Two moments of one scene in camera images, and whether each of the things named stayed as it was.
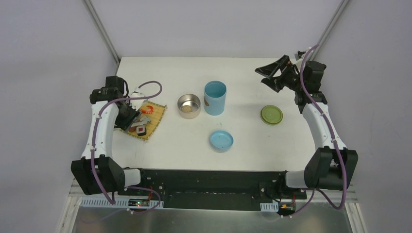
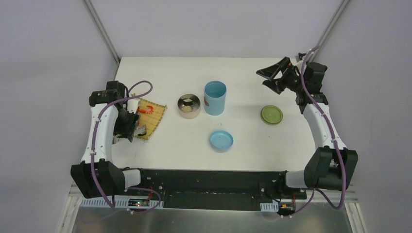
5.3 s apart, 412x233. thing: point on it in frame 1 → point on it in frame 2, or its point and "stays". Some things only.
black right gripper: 280,76 stays
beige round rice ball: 186,108 stays
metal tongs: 141,121 → 123,132
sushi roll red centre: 141,130 stays
